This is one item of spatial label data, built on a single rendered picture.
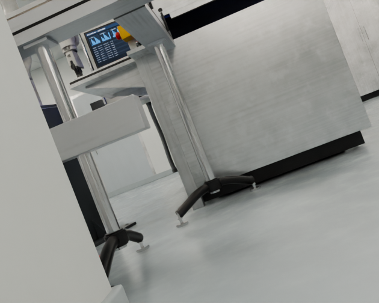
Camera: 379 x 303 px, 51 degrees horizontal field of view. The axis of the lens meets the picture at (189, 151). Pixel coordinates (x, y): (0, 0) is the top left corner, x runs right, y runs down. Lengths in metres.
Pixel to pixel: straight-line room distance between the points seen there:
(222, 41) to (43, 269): 1.67
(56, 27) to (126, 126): 0.40
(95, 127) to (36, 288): 0.81
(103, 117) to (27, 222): 0.75
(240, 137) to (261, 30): 0.56
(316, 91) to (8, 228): 1.75
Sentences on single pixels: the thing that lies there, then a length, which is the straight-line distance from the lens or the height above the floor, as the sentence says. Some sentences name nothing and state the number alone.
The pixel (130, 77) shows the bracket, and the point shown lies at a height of 0.81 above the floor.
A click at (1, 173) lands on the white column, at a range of 0.67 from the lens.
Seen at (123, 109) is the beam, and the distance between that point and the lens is 1.35.
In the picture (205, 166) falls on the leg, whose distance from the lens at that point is 1.89.
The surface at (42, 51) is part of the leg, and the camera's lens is 1.50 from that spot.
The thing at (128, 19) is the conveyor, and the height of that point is 0.84.
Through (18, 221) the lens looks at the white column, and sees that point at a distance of 0.66.
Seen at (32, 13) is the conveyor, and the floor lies 0.92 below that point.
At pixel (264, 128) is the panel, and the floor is 0.27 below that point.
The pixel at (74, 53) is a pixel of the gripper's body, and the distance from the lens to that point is 2.42.
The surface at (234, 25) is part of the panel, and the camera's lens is 2.16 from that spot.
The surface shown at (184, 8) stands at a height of 1.01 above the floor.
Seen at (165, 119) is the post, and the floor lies 0.50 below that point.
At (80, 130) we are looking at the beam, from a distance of 1.40.
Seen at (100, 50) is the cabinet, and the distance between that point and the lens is 3.34.
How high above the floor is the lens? 0.31
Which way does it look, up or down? level
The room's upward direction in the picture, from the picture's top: 21 degrees counter-clockwise
